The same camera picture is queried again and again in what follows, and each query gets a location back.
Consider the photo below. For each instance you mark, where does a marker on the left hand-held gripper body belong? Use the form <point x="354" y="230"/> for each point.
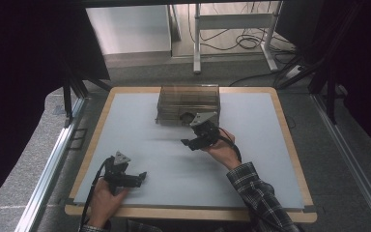
<point x="117" y="172"/>

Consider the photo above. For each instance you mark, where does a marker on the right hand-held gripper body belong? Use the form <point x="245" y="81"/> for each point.
<point x="207" y="132"/>

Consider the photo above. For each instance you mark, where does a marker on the transparent brown drawer box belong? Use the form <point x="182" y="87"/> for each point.
<point x="180" y="100"/>

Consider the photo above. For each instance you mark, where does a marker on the person's right hand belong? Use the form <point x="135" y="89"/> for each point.
<point x="225" y="150"/>

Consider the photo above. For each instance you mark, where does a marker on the person's left hand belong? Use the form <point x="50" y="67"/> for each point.
<point x="104" y="203"/>

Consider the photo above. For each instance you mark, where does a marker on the pale grey table mat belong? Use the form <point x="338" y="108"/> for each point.
<point x="161" y="154"/>

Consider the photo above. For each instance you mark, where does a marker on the dark floor plate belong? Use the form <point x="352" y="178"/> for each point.
<point x="77" y="138"/>

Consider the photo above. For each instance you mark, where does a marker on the black metal stand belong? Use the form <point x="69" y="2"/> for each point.
<point x="331" y="96"/>
<point x="67" y="100"/>

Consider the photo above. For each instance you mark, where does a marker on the white power strip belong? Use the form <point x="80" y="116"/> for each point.
<point x="293" y="71"/>

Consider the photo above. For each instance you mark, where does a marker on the white cabinet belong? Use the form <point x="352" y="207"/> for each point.
<point x="128" y="29"/>

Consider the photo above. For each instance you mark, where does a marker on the dark curtain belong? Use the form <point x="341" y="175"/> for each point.
<point x="367" y="64"/>
<point x="16" y="80"/>

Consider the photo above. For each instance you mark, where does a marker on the aluminium rail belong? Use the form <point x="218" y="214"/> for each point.
<point x="50" y="164"/>
<point x="351" y="161"/>

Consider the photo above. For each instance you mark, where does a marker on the white metal desk frame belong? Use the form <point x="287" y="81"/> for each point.
<point x="233" y="21"/>

